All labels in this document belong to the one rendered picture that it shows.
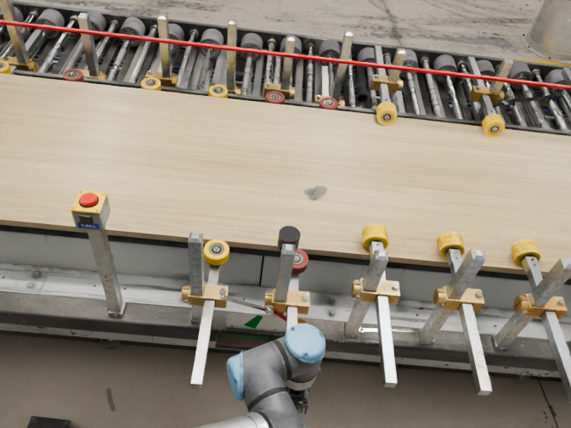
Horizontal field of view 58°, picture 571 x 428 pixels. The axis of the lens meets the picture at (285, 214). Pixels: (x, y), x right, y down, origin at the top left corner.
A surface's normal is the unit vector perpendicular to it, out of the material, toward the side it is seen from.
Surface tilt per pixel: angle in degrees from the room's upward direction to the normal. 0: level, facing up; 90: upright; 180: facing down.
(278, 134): 0
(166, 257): 90
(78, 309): 0
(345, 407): 0
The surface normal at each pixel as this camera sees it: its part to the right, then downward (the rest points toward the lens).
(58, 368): 0.11, -0.66
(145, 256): -0.04, 0.74
